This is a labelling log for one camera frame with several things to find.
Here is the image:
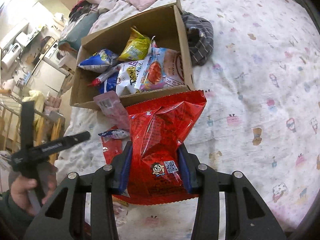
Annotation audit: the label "pink snack packet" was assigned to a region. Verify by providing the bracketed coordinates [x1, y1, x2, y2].
[93, 90, 130, 131]

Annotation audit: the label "blue chip bag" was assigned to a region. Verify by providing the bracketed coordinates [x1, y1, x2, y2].
[78, 49, 119, 74]

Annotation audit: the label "large red snack bag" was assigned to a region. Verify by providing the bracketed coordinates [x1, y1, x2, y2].
[116, 90, 207, 205]

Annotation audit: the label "white Povers snack bag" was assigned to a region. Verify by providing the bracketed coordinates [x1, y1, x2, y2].
[116, 60, 144, 96]

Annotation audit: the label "person's left hand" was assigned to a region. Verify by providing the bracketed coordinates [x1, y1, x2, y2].
[10, 164, 57, 216]

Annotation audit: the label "yellow cloth on rack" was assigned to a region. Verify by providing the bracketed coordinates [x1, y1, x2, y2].
[22, 90, 46, 113]

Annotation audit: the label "wooden drying rack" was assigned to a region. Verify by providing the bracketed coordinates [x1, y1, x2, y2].
[1, 88, 65, 153]

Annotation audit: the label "small white blue packet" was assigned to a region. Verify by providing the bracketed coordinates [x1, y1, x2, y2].
[98, 129, 130, 139]

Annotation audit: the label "white kitchen cabinets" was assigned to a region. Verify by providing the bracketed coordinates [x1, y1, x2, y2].
[26, 59, 70, 96]

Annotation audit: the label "red white snack packet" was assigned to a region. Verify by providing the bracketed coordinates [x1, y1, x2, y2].
[87, 66, 119, 87]

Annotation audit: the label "white washing machine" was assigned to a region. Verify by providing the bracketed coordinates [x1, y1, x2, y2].
[42, 41, 66, 68]

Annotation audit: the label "white patterned bed quilt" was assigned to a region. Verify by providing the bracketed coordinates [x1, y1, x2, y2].
[53, 0, 320, 240]

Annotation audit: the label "teal pillow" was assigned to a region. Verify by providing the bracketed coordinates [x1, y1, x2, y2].
[58, 11, 99, 54]

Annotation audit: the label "brown cardboard box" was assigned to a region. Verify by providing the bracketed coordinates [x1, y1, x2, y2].
[71, 1, 195, 110]

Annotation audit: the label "yellow snack bag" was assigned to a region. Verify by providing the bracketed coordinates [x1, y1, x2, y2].
[118, 26, 151, 61]

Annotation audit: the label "light blue pink snack bag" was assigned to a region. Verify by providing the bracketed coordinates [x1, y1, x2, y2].
[135, 39, 184, 91]

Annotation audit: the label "dark striped cloth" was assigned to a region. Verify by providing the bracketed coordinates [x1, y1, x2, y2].
[181, 11, 214, 67]

